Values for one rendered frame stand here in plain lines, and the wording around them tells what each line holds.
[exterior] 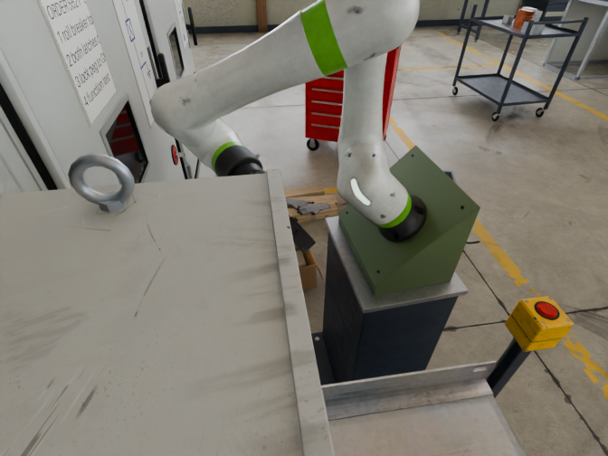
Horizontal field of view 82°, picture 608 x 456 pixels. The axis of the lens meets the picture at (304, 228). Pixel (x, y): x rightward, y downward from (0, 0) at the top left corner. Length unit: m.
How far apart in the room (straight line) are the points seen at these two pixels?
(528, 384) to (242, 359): 1.86
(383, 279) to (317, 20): 0.65
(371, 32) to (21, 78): 0.47
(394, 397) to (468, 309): 1.39
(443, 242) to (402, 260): 0.12
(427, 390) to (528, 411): 1.15
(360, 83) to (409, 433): 0.73
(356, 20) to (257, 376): 0.55
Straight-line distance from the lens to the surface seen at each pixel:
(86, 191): 0.30
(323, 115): 3.09
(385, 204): 0.90
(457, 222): 0.97
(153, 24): 1.15
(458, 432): 0.80
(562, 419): 1.98
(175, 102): 0.76
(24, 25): 0.55
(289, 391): 0.18
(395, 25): 0.64
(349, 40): 0.64
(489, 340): 2.04
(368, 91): 0.90
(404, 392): 0.79
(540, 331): 0.95
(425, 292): 1.09
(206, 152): 0.82
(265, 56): 0.68
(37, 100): 0.52
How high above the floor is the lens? 1.55
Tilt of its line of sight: 40 degrees down
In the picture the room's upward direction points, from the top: straight up
